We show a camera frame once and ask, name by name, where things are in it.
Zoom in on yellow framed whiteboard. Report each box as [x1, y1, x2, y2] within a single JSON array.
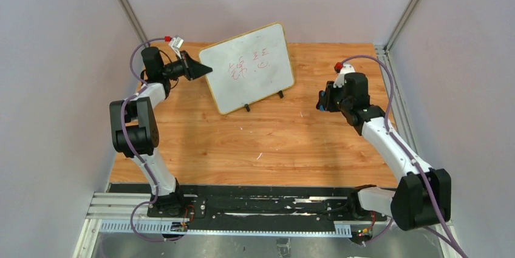
[[199, 22, 295, 115]]

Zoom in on blue black eraser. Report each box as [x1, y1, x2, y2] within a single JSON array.
[[316, 90, 326, 111]]

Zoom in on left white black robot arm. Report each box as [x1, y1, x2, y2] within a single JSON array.
[[109, 47, 213, 217]]

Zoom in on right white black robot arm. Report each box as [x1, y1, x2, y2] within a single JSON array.
[[316, 72, 451, 231]]

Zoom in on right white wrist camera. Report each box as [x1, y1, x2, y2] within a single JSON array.
[[333, 62, 355, 88]]

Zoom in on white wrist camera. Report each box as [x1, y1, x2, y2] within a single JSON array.
[[333, 62, 355, 88], [164, 36, 184, 59]]

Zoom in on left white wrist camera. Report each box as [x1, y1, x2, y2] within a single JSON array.
[[164, 36, 184, 59]]

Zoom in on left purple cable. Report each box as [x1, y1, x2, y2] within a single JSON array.
[[120, 38, 186, 243]]

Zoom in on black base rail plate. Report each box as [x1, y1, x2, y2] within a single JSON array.
[[146, 185, 386, 234]]

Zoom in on left aluminium corner post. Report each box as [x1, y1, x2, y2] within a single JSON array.
[[118, 0, 149, 42]]

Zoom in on aluminium corner post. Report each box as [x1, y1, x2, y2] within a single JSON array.
[[384, 0, 421, 53], [118, 0, 149, 42]]

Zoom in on right aluminium corner post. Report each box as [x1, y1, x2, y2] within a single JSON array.
[[384, 0, 421, 53]]

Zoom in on aluminium frame rails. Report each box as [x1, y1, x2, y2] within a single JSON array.
[[75, 59, 465, 257]]

